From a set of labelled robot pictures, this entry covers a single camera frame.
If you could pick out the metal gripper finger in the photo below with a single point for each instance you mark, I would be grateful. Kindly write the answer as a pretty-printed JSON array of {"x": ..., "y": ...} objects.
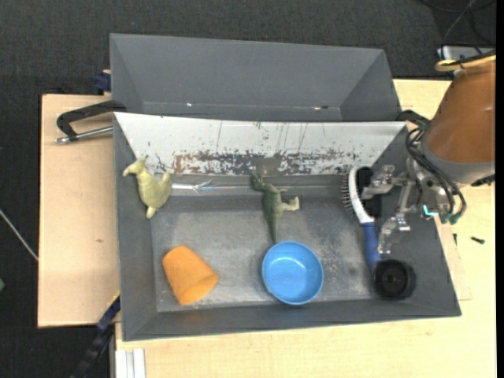
[
  {"x": 384, "y": 181},
  {"x": 398, "y": 223}
]

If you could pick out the white and blue hairbrush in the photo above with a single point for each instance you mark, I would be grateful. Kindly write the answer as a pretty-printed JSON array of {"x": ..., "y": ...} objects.
[{"x": 370, "y": 236}]

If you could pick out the black round knob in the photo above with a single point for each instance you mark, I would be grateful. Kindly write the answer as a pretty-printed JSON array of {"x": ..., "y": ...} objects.
[{"x": 394, "y": 280}]

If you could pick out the small black screw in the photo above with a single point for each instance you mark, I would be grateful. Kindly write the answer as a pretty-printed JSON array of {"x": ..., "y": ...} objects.
[{"x": 478, "y": 240}]

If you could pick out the dark green toy dinosaur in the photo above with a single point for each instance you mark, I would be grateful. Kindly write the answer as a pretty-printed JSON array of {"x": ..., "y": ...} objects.
[{"x": 272, "y": 205}]

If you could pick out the blue plastic bowl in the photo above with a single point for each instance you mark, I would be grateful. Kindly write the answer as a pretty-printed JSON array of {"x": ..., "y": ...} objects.
[{"x": 292, "y": 274}]

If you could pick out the grey metal bin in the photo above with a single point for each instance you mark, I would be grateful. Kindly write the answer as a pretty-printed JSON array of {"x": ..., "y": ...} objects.
[{"x": 236, "y": 227}]

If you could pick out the small silver metal tool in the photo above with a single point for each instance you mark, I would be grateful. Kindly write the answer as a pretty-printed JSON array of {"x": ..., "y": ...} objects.
[{"x": 185, "y": 186}]

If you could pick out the orange plastic cup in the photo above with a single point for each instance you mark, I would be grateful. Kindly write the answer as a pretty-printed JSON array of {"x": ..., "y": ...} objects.
[{"x": 187, "y": 276}]

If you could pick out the pale green toy dinosaur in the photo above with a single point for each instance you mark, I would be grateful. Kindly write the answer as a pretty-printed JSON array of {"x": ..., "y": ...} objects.
[{"x": 151, "y": 189}]

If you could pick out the pale wood board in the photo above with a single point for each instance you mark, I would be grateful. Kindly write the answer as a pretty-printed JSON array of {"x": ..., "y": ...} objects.
[{"x": 78, "y": 211}]

